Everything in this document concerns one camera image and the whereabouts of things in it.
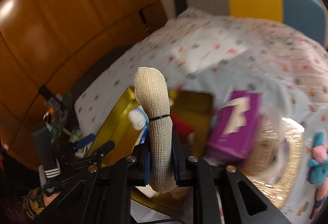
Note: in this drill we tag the gold tin box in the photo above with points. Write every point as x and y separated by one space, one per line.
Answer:
194 103

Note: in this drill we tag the wooden wardrobe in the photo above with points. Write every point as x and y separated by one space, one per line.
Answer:
64 21

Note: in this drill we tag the purple tissue box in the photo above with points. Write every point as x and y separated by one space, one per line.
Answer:
235 124

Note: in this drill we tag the blue tissue packet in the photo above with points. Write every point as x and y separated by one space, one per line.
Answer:
142 135

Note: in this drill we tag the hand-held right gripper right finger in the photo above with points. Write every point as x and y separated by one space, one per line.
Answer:
175 162

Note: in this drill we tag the blue plush elephant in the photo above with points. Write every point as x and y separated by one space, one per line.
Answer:
317 162

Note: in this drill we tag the glass side table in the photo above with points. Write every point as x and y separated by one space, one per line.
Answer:
62 111

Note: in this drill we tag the ornate gold tissue box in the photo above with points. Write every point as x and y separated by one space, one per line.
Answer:
289 162

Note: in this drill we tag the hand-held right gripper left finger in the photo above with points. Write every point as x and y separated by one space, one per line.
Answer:
145 162

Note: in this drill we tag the small red cloth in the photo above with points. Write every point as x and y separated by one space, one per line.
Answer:
182 126

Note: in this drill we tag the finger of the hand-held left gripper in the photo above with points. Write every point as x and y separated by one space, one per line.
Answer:
102 148
84 140

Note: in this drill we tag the dark bed base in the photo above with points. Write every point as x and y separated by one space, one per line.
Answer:
102 70

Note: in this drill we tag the printed bed sheet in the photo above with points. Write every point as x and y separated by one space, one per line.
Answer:
205 44

